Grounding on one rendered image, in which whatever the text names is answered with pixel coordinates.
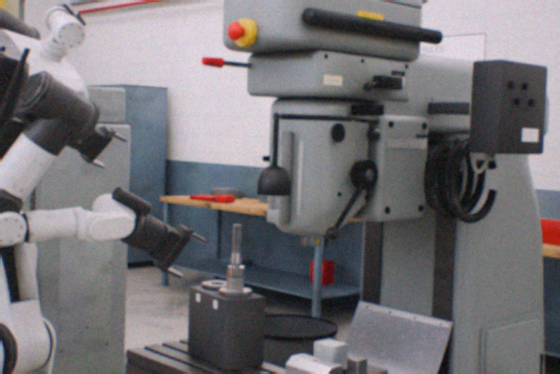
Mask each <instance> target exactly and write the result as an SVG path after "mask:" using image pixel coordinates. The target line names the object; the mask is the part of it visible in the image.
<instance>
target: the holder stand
mask: <svg viewBox="0 0 560 374"><path fill-rule="evenodd" d="M264 322H265V297H263V296H261V295H258V294H254V293H252V289H251V288H245V289H244V290H243V291H229V290H227V282H226V281H207V282H203V283H202V285H197V286H191V287H190V294H189V323H188V351H189V352H190V353H192V354H194V355H196V356H198V357H200V358H201V359H203V360H207V361H208V362H210V363H211V364H212V365H214V366H218V367H219V368H221V369H223V370H224V371H228V370H234V369H240V368H246V367H252V366H262V365H263V347H264Z"/></svg>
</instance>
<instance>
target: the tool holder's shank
mask: <svg viewBox="0 0 560 374"><path fill-rule="evenodd" d="M241 238H242V225H241V224H233V248H232V256H231V261H230V262H232V266H233V267H240V263H242V257H241Z"/></svg>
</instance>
